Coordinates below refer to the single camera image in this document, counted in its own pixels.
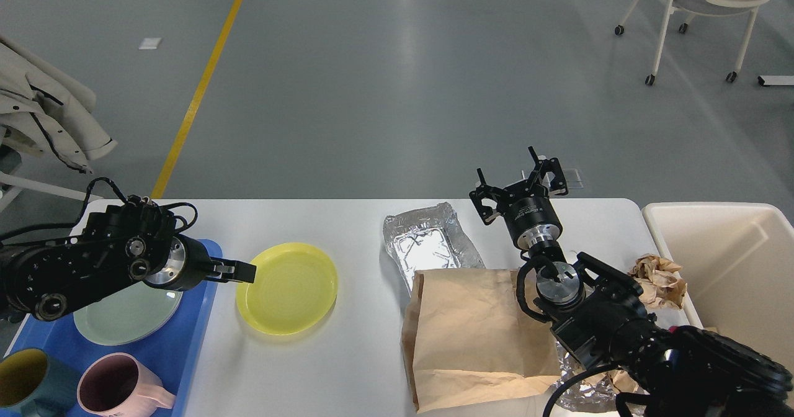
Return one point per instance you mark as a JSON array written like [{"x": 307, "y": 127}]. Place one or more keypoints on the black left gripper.
[{"x": 188, "y": 264}]

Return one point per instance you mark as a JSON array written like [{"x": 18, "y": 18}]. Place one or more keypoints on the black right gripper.
[{"x": 528, "y": 212}]

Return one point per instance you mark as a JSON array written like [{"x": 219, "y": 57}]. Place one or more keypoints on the yellow plastic plate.
[{"x": 296, "y": 285}]

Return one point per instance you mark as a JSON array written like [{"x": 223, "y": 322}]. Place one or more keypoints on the brown paper bag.
[{"x": 466, "y": 341}]

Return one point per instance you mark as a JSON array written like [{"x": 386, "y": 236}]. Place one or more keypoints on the pink mug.
[{"x": 119, "y": 385}]

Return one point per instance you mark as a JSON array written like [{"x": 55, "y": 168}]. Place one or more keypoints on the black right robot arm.
[{"x": 595, "y": 313}]

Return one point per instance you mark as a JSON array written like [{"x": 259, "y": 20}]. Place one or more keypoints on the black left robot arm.
[{"x": 135, "y": 240}]

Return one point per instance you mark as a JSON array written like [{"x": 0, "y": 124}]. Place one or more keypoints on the aluminium foil tray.
[
  {"x": 426, "y": 239},
  {"x": 595, "y": 394}
]

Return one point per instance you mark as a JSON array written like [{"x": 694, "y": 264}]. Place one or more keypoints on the blue plastic tray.
[{"x": 171, "y": 352}]

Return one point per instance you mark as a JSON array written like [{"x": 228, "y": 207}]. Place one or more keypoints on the pale green plate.
[{"x": 127, "y": 316}]

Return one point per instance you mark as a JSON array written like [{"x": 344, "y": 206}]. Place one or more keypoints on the crumpled brown paper ball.
[{"x": 661, "y": 282}]

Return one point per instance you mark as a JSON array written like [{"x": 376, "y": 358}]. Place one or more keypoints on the teal yellow mug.
[{"x": 33, "y": 383}]

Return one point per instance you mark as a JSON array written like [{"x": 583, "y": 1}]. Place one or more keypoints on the beige plastic bin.
[{"x": 737, "y": 260}]

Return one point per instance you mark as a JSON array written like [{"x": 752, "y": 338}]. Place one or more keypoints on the beige jacket on chair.
[{"x": 45, "y": 110}]

